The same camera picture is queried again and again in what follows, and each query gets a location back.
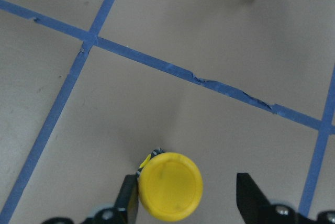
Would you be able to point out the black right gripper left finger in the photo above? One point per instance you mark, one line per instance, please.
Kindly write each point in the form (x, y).
(127, 202)

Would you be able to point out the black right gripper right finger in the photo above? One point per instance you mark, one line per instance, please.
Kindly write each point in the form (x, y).
(251, 202)

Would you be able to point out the yellow push button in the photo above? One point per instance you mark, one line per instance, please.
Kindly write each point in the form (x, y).
(170, 185)

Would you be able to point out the brown paper table cover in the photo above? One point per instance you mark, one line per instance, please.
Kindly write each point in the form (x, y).
(90, 87)

